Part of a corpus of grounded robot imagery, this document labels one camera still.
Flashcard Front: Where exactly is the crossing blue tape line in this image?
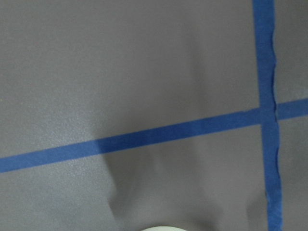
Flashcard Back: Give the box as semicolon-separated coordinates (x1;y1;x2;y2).
0;97;308;173

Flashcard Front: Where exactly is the white and blue bell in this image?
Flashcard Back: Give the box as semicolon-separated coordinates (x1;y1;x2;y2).
142;226;177;231

